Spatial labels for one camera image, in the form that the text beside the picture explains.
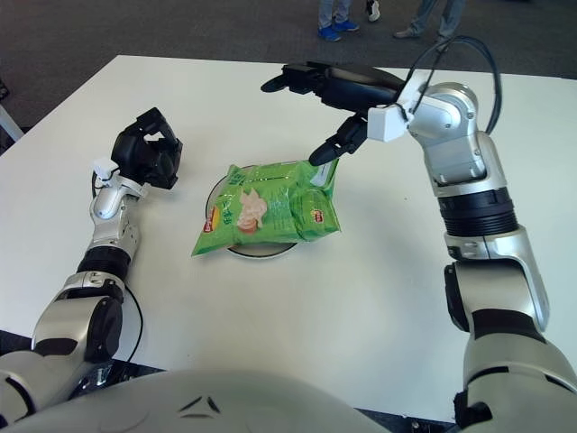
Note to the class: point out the white plate with black rim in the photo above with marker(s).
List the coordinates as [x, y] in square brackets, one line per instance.
[261, 251]

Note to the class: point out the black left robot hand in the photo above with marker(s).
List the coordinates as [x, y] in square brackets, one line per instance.
[135, 155]

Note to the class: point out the person with tan shoes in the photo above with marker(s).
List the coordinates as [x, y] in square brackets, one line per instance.
[451, 18]

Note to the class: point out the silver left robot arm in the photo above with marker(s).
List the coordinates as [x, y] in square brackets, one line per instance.
[108, 234]

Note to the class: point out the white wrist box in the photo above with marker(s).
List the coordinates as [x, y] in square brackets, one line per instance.
[387, 122]
[106, 167]

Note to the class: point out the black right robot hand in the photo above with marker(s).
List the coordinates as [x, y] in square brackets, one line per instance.
[360, 88]

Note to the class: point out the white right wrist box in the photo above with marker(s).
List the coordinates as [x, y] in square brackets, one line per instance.
[387, 122]

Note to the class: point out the green snack bag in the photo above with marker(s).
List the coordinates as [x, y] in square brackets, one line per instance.
[266, 203]

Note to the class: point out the person with black-white sneaker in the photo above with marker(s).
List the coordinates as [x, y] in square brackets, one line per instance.
[373, 12]

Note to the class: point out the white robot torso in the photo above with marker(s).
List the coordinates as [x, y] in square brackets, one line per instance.
[203, 406]

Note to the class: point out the person with blue shoes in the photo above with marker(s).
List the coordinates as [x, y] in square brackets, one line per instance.
[326, 32]

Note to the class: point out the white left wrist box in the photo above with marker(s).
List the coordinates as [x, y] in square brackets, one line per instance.
[106, 167]

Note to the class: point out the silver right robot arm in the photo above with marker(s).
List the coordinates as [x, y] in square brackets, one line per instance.
[473, 194]

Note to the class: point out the white desk leg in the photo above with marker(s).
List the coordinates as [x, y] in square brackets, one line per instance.
[9, 124]

